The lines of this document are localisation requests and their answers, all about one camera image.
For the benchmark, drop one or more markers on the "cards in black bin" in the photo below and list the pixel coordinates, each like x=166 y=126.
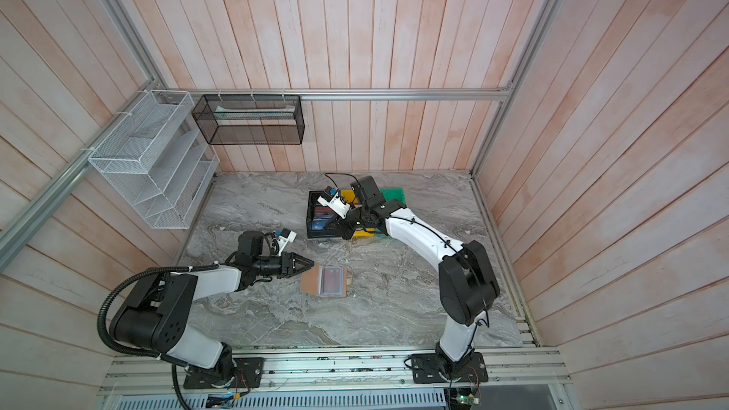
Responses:
x=321 y=217

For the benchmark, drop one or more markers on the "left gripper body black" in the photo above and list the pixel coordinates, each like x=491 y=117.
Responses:
x=279 y=266

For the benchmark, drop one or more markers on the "tan leather card holder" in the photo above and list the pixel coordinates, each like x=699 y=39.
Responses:
x=310 y=281

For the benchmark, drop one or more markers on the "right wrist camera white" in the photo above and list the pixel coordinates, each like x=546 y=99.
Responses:
x=333 y=199

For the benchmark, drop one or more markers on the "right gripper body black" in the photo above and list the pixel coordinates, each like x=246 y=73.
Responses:
x=357 y=218

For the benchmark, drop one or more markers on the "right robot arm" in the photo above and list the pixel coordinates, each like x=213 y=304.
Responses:
x=467 y=283

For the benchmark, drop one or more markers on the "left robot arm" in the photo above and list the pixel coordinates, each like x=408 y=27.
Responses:
x=147 y=315

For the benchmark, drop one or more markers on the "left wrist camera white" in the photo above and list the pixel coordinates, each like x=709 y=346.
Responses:
x=283 y=238

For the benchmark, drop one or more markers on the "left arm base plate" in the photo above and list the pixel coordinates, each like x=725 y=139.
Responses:
x=241 y=372

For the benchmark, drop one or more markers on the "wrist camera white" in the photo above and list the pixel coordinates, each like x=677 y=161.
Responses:
x=333 y=199
x=283 y=238

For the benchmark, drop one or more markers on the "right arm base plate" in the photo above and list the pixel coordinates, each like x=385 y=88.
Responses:
x=438 y=368

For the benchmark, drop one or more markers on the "black wire mesh basket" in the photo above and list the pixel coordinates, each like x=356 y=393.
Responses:
x=250 y=119

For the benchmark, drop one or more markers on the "white wire mesh shelf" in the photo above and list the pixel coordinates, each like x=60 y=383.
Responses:
x=160 y=165

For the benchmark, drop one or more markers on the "green plastic bin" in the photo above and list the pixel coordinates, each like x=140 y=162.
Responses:
x=394 y=194

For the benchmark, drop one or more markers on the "aluminium mounting rail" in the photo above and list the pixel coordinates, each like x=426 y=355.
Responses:
x=345 y=368

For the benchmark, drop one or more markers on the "red credit card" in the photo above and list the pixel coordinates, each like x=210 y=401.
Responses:
x=333 y=281

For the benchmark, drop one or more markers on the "yellow plastic bin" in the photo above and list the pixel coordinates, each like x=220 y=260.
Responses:
x=349 y=196

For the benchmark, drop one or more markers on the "black plastic bin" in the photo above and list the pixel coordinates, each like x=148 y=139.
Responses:
x=333 y=228

